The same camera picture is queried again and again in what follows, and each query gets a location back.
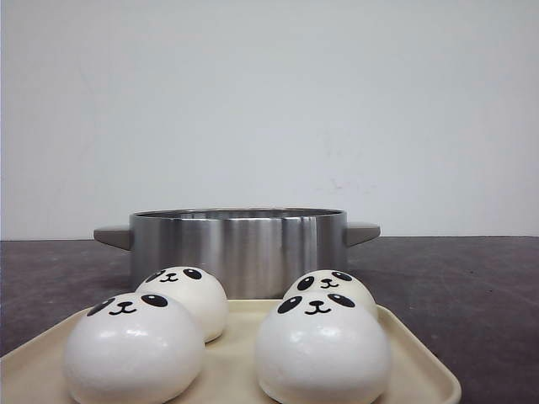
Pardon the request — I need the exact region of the panda bun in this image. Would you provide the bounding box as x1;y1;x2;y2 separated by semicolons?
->
254;292;392;403
63;292;205;403
136;266;228;343
283;269;378;319

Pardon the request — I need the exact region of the stainless steel steamer pot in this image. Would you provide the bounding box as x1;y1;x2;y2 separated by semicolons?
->
93;207;381;299

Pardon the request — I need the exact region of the beige plastic tray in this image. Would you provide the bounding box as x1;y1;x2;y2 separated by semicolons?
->
1;300;462;403

